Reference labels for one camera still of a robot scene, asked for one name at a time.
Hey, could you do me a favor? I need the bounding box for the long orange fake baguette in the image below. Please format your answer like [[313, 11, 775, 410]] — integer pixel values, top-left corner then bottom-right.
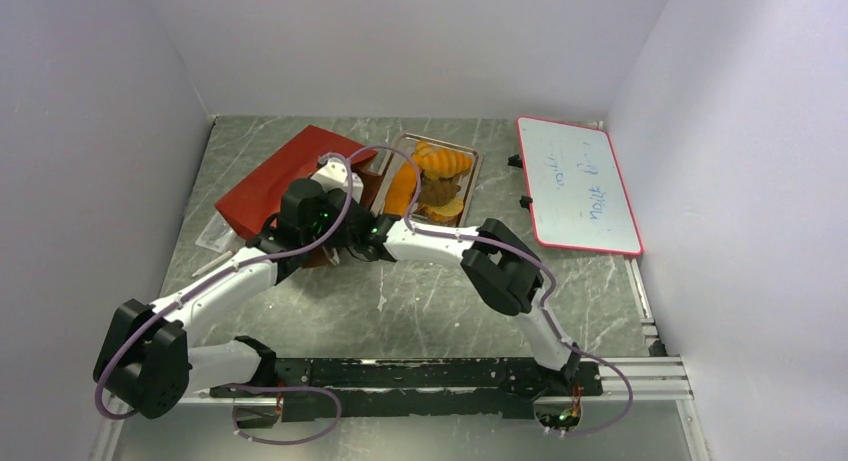
[[383, 162, 419, 216]]

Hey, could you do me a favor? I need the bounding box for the clear plastic packet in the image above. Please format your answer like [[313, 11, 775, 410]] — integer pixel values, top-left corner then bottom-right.
[[195, 213, 236, 254]]

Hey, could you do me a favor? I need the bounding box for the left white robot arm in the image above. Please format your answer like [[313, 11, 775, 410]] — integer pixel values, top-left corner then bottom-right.
[[93, 174, 361, 420]]

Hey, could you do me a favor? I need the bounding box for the dark fake bread loaf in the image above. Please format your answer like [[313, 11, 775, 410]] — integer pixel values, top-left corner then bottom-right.
[[418, 178, 460, 207]]

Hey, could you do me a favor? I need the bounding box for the white stick on table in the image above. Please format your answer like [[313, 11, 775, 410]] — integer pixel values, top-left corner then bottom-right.
[[191, 250, 235, 278]]

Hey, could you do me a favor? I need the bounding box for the red paper bag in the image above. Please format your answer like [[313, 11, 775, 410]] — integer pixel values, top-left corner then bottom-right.
[[215, 126, 379, 275]]

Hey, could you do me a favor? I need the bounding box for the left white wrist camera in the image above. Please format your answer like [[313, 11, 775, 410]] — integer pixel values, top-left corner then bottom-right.
[[310, 157, 364, 202]]

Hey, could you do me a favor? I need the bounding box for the black whiteboard clip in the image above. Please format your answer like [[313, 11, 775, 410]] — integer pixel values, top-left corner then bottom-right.
[[507, 154, 523, 169], [519, 195, 533, 210]]

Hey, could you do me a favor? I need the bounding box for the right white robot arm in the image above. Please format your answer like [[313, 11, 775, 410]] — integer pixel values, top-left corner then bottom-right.
[[326, 214, 581, 395]]

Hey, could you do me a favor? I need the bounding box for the pale fake bread slice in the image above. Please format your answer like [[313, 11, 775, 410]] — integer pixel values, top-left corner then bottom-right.
[[423, 197, 464, 224]]

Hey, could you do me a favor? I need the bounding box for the orange fake croissant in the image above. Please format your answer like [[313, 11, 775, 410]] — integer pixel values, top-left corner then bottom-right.
[[413, 141, 473, 179]]

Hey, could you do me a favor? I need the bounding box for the pink framed whiteboard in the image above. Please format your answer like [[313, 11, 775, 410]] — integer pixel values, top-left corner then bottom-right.
[[516, 116, 643, 256]]

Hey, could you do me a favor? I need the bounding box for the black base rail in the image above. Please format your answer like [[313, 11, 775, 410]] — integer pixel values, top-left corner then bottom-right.
[[210, 355, 604, 425]]

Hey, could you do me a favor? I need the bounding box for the silver metal tray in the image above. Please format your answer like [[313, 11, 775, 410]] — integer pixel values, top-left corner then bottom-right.
[[371, 133, 482, 227]]

